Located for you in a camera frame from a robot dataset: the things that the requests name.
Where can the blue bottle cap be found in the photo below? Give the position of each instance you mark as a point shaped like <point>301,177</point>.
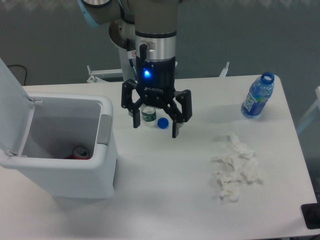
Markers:
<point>163,123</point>

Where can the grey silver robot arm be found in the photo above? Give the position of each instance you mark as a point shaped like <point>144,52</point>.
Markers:
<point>150,28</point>

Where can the crumpled white tissue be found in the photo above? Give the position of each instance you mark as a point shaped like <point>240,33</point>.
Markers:
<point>245,168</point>

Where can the white metal base frame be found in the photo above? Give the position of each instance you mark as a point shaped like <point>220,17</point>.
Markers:
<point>97,76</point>

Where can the black device at corner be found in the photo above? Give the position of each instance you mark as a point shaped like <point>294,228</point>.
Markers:
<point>311,215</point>

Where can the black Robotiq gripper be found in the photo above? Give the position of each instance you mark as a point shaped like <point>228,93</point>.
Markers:
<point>155,87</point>

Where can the blue plastic drink bottle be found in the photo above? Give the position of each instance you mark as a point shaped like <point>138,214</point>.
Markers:
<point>259,93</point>

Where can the clear bottle green label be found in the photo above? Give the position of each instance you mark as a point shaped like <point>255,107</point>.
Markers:
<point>148,115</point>

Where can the white chair frame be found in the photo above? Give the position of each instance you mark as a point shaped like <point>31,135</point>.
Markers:
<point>310,114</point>

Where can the red soda can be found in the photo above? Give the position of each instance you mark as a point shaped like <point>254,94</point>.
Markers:
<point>79,153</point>

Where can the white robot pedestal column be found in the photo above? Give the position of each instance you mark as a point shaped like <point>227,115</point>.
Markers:
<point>128,63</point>

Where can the white trash can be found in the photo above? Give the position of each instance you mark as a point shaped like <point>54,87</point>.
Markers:
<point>61,122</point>

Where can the white trash can lid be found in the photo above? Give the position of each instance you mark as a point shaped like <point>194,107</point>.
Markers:
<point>16,113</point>

